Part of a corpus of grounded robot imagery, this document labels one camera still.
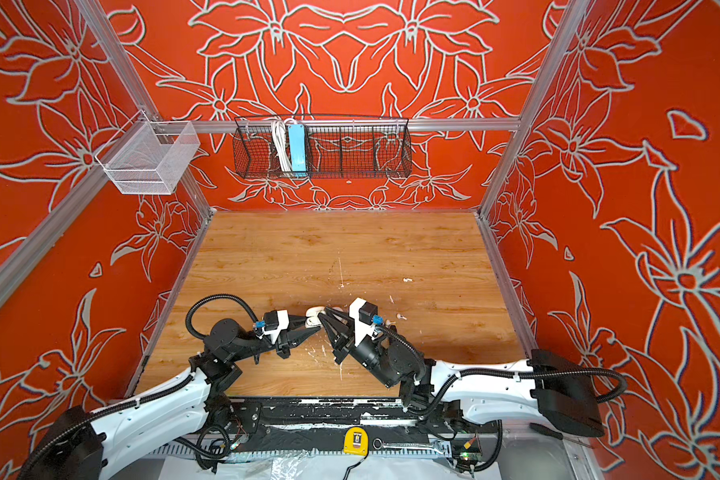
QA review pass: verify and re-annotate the clear plastic wall bin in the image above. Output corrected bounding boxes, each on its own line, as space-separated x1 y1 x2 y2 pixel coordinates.
97 120 200 195

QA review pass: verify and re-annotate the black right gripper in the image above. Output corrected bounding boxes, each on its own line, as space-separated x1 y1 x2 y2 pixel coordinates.
318 308 402 394

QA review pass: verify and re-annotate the black tool on frame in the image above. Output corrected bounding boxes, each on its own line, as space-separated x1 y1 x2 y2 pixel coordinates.
528 423 591 448

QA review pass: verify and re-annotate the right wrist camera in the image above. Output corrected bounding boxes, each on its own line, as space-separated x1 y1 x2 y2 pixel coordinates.
349 297 378 346

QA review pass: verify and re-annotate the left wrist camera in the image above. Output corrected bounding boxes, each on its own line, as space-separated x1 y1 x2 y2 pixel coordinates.
254 310 290 344

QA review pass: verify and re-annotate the white coiled cable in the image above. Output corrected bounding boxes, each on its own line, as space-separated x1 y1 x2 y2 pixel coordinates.
271 119 292 174

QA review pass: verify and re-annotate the light blue box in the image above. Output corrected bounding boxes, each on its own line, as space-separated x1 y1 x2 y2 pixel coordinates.
288 123 307 176

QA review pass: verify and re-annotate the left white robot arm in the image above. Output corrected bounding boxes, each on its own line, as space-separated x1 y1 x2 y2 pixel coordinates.
18 311 320 479

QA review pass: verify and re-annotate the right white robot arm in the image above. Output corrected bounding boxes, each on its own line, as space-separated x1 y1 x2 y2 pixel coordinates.
307 301 627 438

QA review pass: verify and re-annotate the white earbud charging case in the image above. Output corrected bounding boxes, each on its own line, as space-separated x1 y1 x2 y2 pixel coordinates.
305 306 325 328

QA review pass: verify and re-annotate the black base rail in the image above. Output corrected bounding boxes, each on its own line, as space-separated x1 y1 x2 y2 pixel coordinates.
185 395 499 457

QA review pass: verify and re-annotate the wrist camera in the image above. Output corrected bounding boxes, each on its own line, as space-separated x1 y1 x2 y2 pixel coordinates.
254 310 290 344
349 297 378 346

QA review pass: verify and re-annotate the yellow tape measure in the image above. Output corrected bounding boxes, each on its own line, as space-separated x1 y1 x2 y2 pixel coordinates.
342 426 369 457

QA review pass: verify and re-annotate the silver wrench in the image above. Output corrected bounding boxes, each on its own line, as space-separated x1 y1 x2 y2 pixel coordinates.
371 438 443 451

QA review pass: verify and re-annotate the black wire wall basket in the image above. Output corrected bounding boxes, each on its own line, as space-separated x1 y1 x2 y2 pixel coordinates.
232 115 413 180

